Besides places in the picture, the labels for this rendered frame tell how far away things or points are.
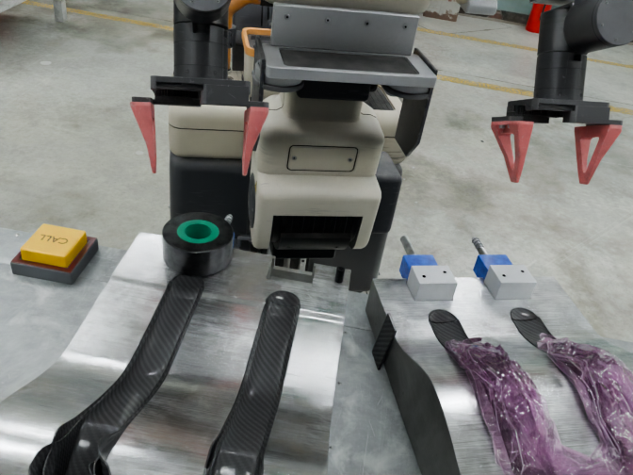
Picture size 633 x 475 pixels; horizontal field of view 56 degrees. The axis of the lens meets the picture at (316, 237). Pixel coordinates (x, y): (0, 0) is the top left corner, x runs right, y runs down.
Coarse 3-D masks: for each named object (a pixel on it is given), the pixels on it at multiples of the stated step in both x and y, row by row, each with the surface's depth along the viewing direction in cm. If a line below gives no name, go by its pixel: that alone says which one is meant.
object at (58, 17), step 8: (0, 0) 335; (8, 0) 337; (16, 0) 339; (24, 0) 346; (56, 0) 389; (64, 0) 392; (0, 8) 324; (56, 8) 392; (64, 8) 394; (56, 16) 395; (64, 16) 396
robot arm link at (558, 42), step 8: (560, 8) 69; (568, 8) 69; (544, 16) 71; (552, 16) 70; (560, 16) 69; (544, 24) 71; (552, 24) 70; (560, 24) 70; (544, 32) 71; (552, 32) 70; (560, 32) 70; (544, 40) 71; (552, 40) 70; (560, 40) 70; (544, 48) 71; (552, 48) 70; (560, 48) 70; (568, 48) 70
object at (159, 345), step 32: (192, 288) 66; (160, 320) 62; (288, 320) 64; (160, 352) 59; (256, 352) 60; (288, 352) 60; (128, 384) 54; (160, 384) 54; (256, 384) 57; (96, 416) 48; (128, 416) 48; (256, 416) 53; (64, 448) 44; (96, 448) 46; (224, 448) 46; (256, 448) 47
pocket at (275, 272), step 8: (272, 264) 72; (272, 272) 73; (280, 272) 72; (288, 272) 72; (296, 272) 72; (304, 272) 72; (312, 272) 72; (280, 280) 72; (288, 280) 73; (296, 280) 73; (304, 280) 73; (312, 280) 72
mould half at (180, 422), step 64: (128, 256) 68; (256, 256) 71; (128, 320) 61; (192, 320) 62; (256, 320) 63; (320, 320) 64; (64, 384) 52; (192, 384) 55; (320, 384) 57; (0, 448) 42; (128, 448) 44; (192, 448) 45; (320, 448) 48
